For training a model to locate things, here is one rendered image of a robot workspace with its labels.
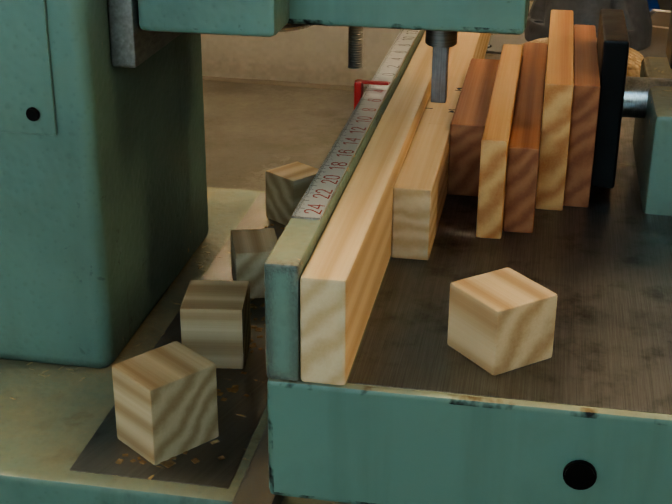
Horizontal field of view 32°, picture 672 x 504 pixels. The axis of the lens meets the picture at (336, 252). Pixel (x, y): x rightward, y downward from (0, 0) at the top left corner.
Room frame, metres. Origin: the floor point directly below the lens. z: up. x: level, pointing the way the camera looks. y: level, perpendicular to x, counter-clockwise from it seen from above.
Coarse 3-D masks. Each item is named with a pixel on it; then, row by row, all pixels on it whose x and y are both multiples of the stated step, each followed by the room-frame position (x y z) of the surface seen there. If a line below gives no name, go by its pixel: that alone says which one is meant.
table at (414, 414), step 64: (448, 256) 0.57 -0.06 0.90; (512, 256) 0.57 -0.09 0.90; (576, 256) 0.57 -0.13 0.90; (640, 256) 0.58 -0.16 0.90; (384, 320) 0.50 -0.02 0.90; (576, 320) 0.50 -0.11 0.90; (640, 320) 0.50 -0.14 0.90; (320, 384) 0.44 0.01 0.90; (384, 384) 0.44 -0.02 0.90; (448, 384) 0.44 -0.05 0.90; (512, 384) 0.44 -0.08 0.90; (576, 384) 0.44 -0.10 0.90; (640, 384) 0.44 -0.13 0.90; (320, 448) 0.44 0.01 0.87; (384, 448) 0.43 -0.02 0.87; (448, 448) 0.43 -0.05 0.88; (512, 448) 0.42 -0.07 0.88; (576, 448) 0.42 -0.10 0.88; (640, 448) 0.41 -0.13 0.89
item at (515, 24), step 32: (320, 0) 0.67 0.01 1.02; (352, 0) 0.67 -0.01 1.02; (384, 0) 0.67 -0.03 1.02; (416, 0) 0.66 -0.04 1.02; (448, 0) 0.66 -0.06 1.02; (480, 0) 0.66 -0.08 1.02; (512, 0) 0.65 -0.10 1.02; (448, 32) 0.69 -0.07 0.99; (480, 32) 0.66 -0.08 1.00; (512, 32) 0.66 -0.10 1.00
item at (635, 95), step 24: (600, 24) 0.73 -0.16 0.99; (624, 24) 0.71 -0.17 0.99; (600, 48) 0.69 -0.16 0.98; (624, 48) 0.67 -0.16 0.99; (600, 72) 0.67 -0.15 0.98; (624, 72) 0.66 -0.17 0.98; (600, 96) 0.67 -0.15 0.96; (624, 96) 0.70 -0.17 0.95; (600, 120) 0.67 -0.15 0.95; (600, 144) 0.67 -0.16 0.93; (600, 168) 0.67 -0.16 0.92
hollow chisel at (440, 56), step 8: (440, 48) 0.69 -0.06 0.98; (448, 48) 0.70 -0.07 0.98; (432, 56) 0.69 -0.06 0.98; (440, 56) 0.69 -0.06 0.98; (448, 56) 0.70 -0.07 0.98; (432, 64) 0.69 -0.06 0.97; (440, 64) 0.69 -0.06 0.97; (432, 72) 0.69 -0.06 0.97; (440, 72) 0.69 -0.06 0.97; (432, 80) 0.69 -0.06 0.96; (440, 80) 0.69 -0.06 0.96; (432, 88) 0.69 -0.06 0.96; (440, 88) 0.69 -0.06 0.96; (432, 96) 0.69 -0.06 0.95; (440, 96) 0.69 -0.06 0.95
